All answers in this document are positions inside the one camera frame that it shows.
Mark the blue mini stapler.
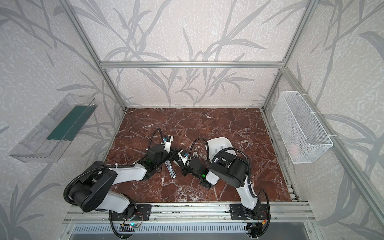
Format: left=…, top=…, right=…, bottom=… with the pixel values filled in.
left=165, top=160, right=177, bottom=179

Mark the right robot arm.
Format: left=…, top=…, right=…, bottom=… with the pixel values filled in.
left=179, top=147, right=268, bottom=214

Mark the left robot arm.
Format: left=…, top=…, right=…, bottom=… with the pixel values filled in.
left=63, top=145, right=180, bottom=214

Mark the white plastic tray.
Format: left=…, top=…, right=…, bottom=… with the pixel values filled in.
left=207, top=137, right=233, bottom=166

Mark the green circuit board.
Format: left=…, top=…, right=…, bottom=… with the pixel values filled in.
left=120, top=223, right=141, bottom=232

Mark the pink object in basket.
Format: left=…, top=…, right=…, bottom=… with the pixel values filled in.
left=288, top=144, right=300, bottom=159

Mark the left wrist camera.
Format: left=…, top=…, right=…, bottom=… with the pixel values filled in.
left=163, top=135, right=174, bottom=153

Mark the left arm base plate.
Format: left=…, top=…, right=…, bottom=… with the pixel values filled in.
left=109, top=204, right=152, bottom=222

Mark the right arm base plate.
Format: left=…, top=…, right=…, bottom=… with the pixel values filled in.
left=229, top=203, right=271, bottom=221

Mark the white slotted cable duct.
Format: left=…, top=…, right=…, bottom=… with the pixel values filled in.
left=72, top=223, right=246, bottom=234

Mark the aluminium front rail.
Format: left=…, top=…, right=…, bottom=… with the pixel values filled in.
left=63, top=202, right=316, bottom=224

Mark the clear acrylic wall shelf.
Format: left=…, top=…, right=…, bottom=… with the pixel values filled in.
left=9, top=94, right=98, bottom=163

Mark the white wire mesh basket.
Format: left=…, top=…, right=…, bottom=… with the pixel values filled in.
left=272, top=91, right=334, bottom=164

